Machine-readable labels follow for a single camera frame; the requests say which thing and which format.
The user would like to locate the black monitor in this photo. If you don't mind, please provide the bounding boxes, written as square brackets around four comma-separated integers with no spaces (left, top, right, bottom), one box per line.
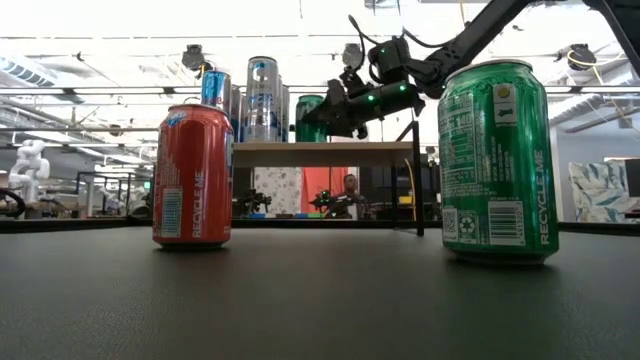
[624,158,640,199]

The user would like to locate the white Celsius can black lid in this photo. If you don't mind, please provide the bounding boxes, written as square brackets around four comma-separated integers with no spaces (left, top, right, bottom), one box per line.
[282,84,292,144]
[277,74,286,144]
[244,55,280,144]

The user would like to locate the orange fabric panel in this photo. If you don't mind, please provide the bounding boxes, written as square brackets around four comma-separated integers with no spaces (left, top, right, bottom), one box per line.
[301,166,351,216]

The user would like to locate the white patterned panel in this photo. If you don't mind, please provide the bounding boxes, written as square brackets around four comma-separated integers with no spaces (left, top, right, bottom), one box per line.
[252,167,304,216]

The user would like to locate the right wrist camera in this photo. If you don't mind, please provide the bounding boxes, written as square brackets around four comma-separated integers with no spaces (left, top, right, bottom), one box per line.
[368,37,414,84]

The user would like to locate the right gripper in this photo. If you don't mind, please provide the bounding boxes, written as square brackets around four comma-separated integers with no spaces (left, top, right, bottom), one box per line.
[301,78,426,139]

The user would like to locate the red Fanta can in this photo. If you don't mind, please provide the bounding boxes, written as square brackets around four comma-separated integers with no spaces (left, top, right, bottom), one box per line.
[152,97,235,251]

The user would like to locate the black table mat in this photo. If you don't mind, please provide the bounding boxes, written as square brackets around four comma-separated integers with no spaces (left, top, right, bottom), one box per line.
[0,219,640,360]

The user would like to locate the leaf print panel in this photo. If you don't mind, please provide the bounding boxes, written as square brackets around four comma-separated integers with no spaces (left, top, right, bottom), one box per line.
[568,159,640,224]

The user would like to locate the green Sprite can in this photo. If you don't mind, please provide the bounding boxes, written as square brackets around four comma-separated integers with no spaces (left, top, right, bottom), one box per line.
[437,59,559,266]
[294,94,329,144]

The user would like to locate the person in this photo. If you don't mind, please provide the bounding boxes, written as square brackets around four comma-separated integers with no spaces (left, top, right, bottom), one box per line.
[332,173,374,220]

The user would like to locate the wooden shelf black metal legs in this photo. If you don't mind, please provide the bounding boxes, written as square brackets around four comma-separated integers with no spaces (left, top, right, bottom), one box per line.
[230,119,426,238]

